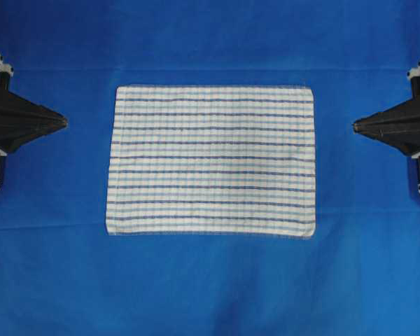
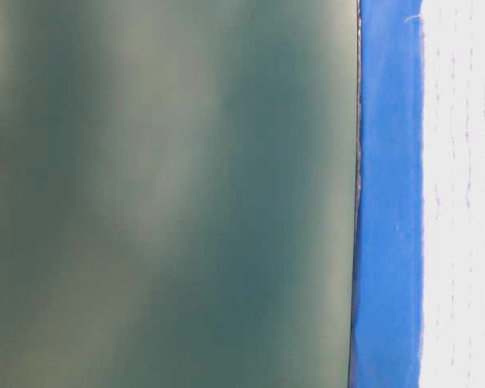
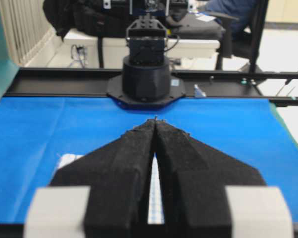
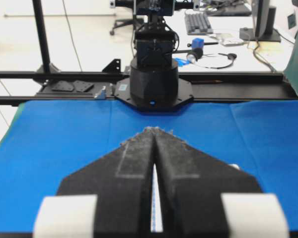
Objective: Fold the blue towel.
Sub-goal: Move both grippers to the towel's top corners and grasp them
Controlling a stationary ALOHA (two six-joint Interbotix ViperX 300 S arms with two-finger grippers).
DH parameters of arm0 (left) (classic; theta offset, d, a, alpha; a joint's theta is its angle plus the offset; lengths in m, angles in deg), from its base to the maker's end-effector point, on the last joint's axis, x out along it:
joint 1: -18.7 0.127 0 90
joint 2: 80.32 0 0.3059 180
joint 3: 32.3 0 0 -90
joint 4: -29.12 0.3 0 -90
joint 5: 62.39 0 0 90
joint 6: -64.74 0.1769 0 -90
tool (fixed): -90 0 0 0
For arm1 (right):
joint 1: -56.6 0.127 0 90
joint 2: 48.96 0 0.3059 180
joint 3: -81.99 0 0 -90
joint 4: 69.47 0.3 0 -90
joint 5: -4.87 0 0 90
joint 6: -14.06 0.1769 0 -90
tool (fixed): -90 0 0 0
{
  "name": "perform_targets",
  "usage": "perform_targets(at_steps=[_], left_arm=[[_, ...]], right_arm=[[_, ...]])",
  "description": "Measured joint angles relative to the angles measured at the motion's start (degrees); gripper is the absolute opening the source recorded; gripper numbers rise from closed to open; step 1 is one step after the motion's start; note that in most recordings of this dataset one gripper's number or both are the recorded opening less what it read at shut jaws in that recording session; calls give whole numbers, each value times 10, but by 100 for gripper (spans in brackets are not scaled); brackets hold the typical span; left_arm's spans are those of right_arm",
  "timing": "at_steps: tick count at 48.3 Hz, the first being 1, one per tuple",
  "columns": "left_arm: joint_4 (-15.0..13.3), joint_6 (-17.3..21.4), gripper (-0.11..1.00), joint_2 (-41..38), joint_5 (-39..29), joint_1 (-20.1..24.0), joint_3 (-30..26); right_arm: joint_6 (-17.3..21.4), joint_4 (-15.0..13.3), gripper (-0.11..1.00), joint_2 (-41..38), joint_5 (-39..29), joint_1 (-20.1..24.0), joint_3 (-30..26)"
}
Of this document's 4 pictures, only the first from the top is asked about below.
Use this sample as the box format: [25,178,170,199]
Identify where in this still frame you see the blue table cloth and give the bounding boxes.
[0,1,420,335]

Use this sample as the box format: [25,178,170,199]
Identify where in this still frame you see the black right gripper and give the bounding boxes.
[353,61,420,194]

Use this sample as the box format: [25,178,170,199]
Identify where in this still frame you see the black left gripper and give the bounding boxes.
[0,54,68,186]

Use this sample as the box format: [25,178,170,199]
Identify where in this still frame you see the blue striped white towel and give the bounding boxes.
[106,85,316,238]

